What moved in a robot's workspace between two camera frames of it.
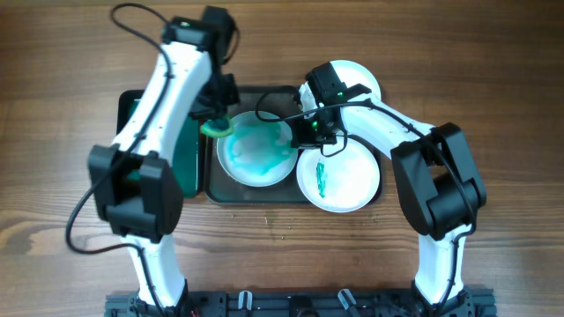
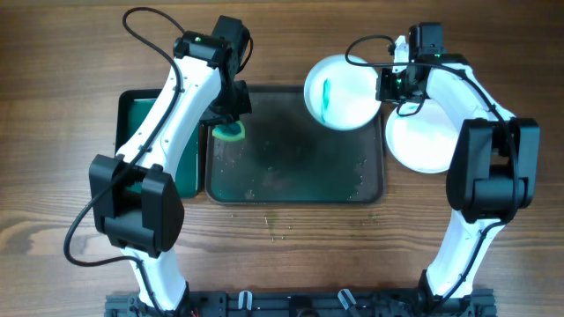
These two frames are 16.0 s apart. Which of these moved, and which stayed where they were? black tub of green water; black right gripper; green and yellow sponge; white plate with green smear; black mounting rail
Moved: black right gripper; white plate with green smear; green and yellow sponge
Stayed: black mounting rail; black tub of green water
